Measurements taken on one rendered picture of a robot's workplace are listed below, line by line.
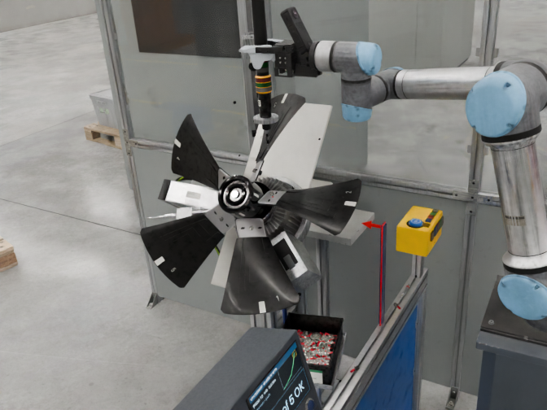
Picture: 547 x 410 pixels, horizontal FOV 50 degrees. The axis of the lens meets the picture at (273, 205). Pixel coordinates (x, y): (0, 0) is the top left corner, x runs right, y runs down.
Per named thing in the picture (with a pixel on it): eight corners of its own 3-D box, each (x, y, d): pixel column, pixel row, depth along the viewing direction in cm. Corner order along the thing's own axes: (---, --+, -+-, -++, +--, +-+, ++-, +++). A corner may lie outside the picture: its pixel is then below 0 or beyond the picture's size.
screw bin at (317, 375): (289, 330, 179) (288, 311, 176) (343, 337, 175) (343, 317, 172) (271, 379, 161) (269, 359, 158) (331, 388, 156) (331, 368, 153)
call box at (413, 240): (411, 233, 197) (413, 204, 193) (441, 238, 193) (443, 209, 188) (395, 255, 185) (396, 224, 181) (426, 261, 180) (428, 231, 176)
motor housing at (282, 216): (236, 243, 201) (216, 234, 190) (255, 180, 205) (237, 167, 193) (295, 258, 190) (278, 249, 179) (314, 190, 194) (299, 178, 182)
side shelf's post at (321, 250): (324, 377, 275) (319, 220, 239) (332, 380, 274) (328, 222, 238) (320, 383, 272) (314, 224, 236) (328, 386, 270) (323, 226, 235)
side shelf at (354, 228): (296, 204, 255) (295, 198, 254) (374, 219, 238) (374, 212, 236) (268, 228, 236) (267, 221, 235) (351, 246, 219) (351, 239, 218)
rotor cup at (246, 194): (230, 192, 189) (209, 180, 178) (269, 176, 184) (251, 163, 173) (238, 233, 184) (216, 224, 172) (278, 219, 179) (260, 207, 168)
